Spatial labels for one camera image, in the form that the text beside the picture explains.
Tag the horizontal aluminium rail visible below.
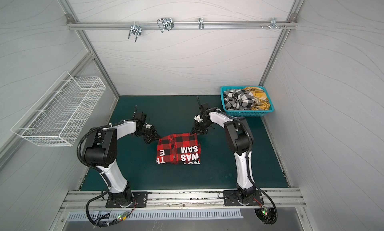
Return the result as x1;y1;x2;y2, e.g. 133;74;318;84
67;20;299;30

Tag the metal U-bolt clamp left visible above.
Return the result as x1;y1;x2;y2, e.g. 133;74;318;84
128;23;142;42

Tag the left base cable bundle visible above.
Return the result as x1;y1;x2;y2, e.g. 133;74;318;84
85;188;136;228

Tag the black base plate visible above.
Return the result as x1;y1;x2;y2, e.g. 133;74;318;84
219;189;264;207
106;192;149;208

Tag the small metal clamp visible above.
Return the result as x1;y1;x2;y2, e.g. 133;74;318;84
198;18;204;30

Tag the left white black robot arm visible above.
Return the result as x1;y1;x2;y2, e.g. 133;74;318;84
77;111;161;206

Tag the teal plastic basket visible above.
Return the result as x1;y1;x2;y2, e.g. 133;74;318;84
221;86;275;117

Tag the red black plaid shirt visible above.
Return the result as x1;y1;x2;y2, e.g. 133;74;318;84
156;133;202;165

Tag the metal U-bolt clamp middle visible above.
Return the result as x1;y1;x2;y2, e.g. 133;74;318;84
157;17;175;33

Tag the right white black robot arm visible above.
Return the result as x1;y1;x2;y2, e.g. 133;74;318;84
191;98;275;206

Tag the white wire basket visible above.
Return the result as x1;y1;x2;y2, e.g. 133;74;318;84
11;71;106;147

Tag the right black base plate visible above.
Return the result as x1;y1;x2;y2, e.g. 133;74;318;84
219;189;264;207

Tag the metal bracket with bolts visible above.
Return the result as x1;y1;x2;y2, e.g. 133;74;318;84
260;18;287;30

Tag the right base cable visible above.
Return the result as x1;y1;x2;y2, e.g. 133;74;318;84
254;194;279;225

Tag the black white checked shirt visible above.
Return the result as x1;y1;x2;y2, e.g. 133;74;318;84
223;89;255;110

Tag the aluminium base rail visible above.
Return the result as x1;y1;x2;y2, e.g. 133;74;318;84
59;188;307;212

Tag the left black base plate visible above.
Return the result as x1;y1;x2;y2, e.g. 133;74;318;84
106;192;149;208

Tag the metal u-bolt clamp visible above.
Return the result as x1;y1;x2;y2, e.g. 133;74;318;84
128;23;142;42
157;17;175;33

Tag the yellow plaid shirt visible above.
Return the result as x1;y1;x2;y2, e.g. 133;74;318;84
244;87;271;111

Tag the white vent strip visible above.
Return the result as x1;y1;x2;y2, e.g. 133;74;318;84
67;209;244;222

